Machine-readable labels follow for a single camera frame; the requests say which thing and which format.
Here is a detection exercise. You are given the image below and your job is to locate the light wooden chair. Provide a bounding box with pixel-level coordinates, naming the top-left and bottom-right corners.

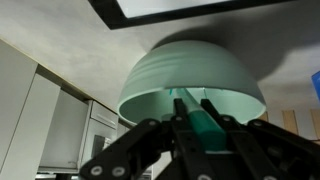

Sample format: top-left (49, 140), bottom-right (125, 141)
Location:
top-left (259, 108), bottom-right (320, 142)

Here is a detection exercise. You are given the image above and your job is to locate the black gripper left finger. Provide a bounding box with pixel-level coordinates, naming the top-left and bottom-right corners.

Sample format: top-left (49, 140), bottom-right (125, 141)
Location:
top-left (79, 98), bottom-right (214, 180)

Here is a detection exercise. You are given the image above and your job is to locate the green and white marker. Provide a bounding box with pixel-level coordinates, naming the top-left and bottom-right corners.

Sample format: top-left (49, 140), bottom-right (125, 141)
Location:
top-left (168, 88), bottom-right (228, 153)

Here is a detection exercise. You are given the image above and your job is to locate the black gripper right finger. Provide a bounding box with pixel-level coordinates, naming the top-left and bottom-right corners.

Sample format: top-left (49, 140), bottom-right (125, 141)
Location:
top-left (200, 98), bottom-right (320, 180)

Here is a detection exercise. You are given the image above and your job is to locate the white kitchen stove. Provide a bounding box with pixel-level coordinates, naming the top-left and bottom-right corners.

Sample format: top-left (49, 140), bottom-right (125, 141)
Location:
top-left (78, 99), bottom-right (120, 176)

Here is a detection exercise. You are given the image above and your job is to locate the mint-green bowl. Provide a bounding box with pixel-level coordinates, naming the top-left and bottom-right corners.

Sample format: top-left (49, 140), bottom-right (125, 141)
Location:
top-left (117, 40), bottom-right (267, 126)

